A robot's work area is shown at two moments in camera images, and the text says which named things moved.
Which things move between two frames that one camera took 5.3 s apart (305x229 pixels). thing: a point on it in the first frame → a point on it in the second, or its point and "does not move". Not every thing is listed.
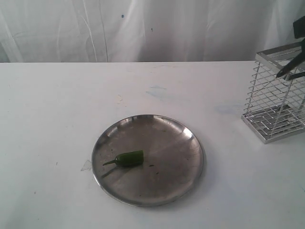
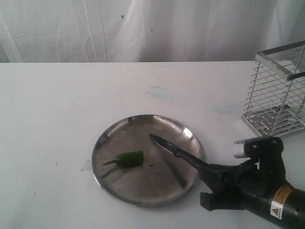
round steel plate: x=173 y=160 does not move
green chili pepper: x=128 y=159 does not move
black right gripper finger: x=299 y=28 → x=250 y=184
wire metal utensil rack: x=275 y=105 does not move
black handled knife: x=301 y=57 → x=171 y=148
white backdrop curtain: x=145 y=31 does not move
